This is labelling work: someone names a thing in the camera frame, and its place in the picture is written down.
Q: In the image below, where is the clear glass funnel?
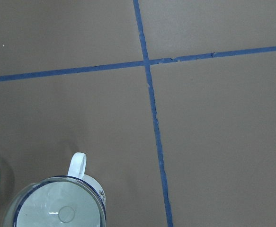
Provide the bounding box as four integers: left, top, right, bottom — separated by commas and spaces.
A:
1, 176, 107, 227

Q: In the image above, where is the white enamel cup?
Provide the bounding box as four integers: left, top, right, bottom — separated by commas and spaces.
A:
7, 152, 107, 227

